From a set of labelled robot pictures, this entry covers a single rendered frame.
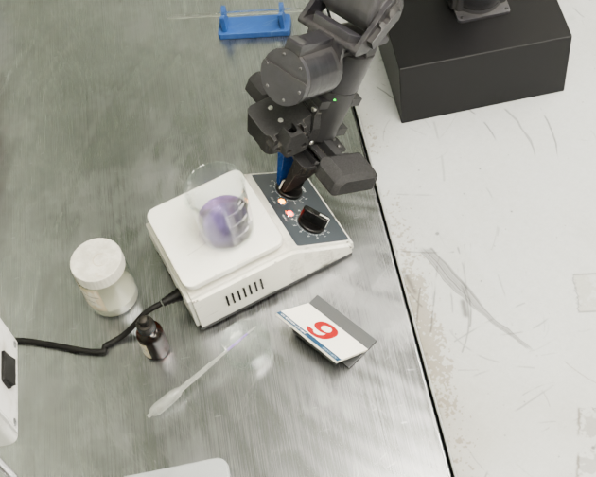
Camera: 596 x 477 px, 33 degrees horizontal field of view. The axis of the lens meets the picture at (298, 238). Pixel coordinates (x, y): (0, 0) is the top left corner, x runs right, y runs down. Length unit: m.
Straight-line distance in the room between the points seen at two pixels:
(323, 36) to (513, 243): 0.34
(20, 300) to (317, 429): 0.39
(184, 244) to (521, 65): 0.47
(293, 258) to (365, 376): 0.15
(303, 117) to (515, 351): 0.34
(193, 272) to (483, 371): 0.33
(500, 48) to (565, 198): 0.19
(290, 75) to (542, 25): 0.40
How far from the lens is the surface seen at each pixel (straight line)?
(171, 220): 1.12
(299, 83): 0.98
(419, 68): 1.22
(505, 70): 1.26
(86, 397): 1.14
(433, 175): 1.23
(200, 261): 1.09
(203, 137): 1.31
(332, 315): 1.13
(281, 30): 1.40
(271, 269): 1.10
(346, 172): 1.05
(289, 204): 1.15
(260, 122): 1.05
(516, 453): 1.06
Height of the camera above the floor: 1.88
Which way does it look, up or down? 55 degrees down
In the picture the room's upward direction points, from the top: 11 degrees counter-clockwise
